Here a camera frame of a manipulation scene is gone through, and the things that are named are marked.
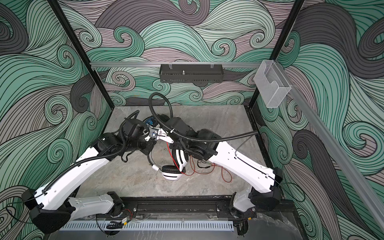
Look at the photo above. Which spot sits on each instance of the black frame post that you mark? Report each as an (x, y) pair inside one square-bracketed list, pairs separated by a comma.
[(287, 27), (55, 6)]

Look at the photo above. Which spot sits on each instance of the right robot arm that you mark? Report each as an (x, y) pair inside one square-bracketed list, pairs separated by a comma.
[(186, 144)]

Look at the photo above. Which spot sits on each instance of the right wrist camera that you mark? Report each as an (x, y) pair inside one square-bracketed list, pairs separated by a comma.
[(159, 134)]

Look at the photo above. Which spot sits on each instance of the black frame post right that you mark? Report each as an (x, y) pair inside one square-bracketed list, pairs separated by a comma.
[(287, 27)]

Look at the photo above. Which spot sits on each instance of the clear plastic wall bin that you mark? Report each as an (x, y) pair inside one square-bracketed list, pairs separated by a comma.
[(272, 82)]

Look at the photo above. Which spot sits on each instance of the black blue headphones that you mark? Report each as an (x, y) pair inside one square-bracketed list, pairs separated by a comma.
[(151, 121)]

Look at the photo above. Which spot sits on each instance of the black frame post left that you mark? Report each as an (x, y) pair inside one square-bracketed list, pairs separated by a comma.
[(55, 6)]

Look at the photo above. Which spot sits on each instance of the white black headphones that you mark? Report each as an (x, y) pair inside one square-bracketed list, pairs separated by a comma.
[(175, 171)]

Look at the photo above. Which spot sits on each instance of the black perforated metal tray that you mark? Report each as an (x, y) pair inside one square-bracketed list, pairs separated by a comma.
[(191, 73)]

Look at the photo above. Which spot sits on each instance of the aluminium rail right wall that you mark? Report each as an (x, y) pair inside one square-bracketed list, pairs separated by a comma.
[(365, 191)]

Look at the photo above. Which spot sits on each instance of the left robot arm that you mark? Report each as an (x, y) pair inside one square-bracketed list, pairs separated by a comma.
[(51, 206)]

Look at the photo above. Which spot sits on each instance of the white slotted cable duct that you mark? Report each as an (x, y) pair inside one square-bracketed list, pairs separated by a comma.
[(152, 225)]

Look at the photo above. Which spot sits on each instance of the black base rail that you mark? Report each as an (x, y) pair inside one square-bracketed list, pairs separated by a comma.
[(219, 206)]

